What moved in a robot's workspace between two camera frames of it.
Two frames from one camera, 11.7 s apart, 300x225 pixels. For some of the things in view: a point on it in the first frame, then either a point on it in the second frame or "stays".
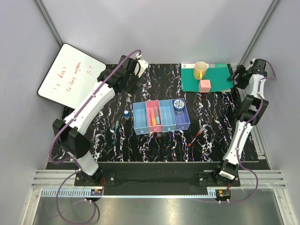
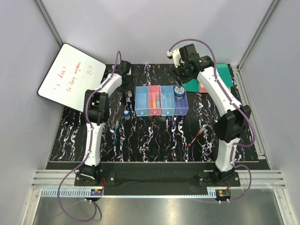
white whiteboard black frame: [71, 74] stays
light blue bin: [140, 118] to [141, 101]
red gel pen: [199, 133] stays
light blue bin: [168, 116] to [167, 100]
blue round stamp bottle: [126, 115] stays
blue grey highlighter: [157, 114] to [158, 99]
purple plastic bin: [182, 121] to [181, 107]
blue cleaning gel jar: [178, 105] to [179, 93]
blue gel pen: [116, 130] stays
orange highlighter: [153, 116] to [153, 100]
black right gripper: [240, 70] to [176, 71]
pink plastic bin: [153, 116] to [154, 100]
